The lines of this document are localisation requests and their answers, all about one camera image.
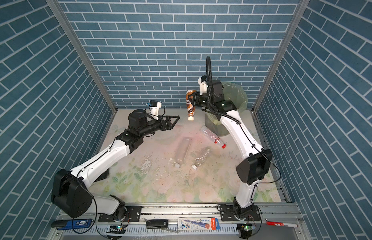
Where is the brown coffee bottle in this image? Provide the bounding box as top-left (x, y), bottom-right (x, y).
top-left (186, 90), bottom-right (197, 121)

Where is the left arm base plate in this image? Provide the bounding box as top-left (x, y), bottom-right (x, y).
top-left (98, 206), bottom-right (142, 223)

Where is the blue black handheld device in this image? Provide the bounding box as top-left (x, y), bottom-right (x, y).
top-left (51, 219), bottom-right (93, 231)

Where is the red white marker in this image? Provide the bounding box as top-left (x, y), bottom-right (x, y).
top-left (267, 221), bottom-right (298, 228)

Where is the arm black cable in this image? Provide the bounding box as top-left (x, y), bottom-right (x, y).
top-left (71, 134), bottom-right (130, 240)
top-left (203, 55), bottom-right (282, 240)

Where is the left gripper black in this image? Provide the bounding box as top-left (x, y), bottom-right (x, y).
top-left (138, 115), bottom-right (179, 139)

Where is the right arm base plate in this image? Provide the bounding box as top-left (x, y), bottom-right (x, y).
top-left (217, 204), bottom-right (261, 222)

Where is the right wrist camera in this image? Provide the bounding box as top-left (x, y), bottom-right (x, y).
top-left (198, 76), bottom-right (208, 95)

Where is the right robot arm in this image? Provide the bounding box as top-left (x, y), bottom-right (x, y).
top-left (186, 76), bottom-right (273, 215)

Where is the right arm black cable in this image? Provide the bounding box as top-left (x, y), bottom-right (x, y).
top-left (203, 55), bottom-right (282, 240)

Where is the packaged pen blister card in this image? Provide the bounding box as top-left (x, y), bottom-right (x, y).
top-left (177, 218), bottom-right (221, 231)

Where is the aluminium front rail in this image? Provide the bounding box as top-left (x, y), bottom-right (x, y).
top-left (47, 203), bottom-right (311, 240)

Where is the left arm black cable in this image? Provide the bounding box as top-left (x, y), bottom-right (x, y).
top-left (71, 134), bottom-right (130, 240)

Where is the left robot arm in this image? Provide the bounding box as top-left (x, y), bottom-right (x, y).
top-left (51, 109), bottom-right (180, 222)

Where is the pink label red cap bottle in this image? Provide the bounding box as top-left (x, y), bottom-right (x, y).
top-left (201, 126), bottom-right (227, 149)

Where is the clear crushed water bottle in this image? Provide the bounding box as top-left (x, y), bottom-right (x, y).
top-left (191, 147), bottom-right (211, 170)

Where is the grey mesh waste bin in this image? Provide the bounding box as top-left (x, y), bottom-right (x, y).
top-left (205, 113), bottom-right (229, 137)

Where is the green plastic bin liner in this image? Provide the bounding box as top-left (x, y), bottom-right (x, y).
top-left (214, 82), bottom-right (248, 113)

